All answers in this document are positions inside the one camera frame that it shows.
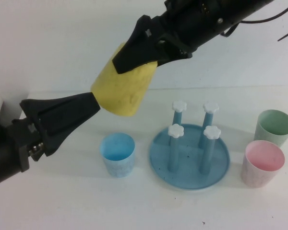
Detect blue plastic cup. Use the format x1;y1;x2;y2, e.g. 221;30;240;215
99;133;136;178

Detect yellow plastic cup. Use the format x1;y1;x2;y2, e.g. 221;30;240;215
90;42;158;118

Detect green plastic cup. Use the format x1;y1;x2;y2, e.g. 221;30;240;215
253;109;288;149

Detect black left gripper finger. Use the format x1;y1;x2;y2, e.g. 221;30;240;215
12;92;98;149

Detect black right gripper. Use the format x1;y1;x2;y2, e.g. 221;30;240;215
112;0;231;74

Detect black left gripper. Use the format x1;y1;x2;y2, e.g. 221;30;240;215
0;106;101;188

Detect blue cup stand white caps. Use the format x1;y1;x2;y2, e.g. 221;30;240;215
149;100;231;192

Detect pink plastic cup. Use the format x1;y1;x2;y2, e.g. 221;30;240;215
241;140;286;189

